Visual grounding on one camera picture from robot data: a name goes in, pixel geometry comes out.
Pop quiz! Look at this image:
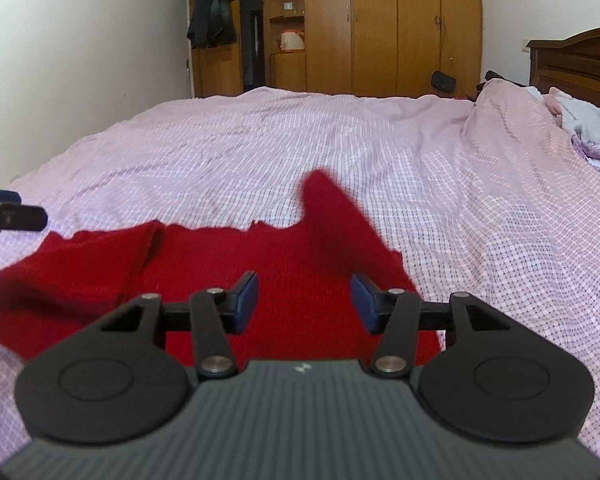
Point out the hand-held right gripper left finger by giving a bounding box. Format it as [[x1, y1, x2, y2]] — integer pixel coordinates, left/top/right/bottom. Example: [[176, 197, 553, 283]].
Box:
[[97, 271, 259, 377]]

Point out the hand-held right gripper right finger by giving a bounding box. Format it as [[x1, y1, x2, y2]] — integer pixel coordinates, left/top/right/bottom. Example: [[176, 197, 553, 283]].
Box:
[[351, 273, 511, 377]]

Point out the red knitted cardigan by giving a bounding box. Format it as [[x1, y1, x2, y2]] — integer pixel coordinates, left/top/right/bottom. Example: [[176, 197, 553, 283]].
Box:
[[0, 169, 441, 366]]

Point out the purple checked bed sheet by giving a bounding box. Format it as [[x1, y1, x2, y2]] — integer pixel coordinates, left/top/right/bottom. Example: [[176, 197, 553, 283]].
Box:
[[0, 86, 600, 466]]

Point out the black bag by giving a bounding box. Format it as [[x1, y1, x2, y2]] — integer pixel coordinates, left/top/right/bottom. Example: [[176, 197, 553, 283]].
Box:
[[431, 71, 459, 94]]

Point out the pink quilt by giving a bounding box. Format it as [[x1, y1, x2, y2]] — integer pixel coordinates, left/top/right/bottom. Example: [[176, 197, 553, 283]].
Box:
[[460, 79, 578, 141]]

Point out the dark cloth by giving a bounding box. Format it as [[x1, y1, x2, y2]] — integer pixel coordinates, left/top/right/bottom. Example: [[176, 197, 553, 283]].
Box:
[[484, 70, 527, 89]]

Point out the white and pink container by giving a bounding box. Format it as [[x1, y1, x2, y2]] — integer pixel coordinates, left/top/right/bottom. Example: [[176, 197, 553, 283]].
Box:
[[280, 30, 306, 53]]

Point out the pink cloth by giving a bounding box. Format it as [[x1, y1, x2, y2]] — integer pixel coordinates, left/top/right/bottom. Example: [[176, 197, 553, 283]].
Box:
[[544, 87, 565, 127]]

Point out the dark hanging jacket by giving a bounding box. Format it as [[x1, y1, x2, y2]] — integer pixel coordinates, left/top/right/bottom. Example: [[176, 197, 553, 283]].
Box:
[[187, 0, 238, 50]]

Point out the wooden wardrobe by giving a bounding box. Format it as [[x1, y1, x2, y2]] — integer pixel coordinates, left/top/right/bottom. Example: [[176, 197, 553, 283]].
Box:
[[189, 0, 483, 99]]

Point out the white fleece cloth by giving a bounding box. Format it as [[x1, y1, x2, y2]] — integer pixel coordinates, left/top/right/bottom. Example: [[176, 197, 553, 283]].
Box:
[[524, 86, 600, 144]]

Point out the dark wooden headboard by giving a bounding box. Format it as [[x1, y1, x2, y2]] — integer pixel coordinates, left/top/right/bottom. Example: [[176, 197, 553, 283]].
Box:
[[526, 25, 600, 117]]

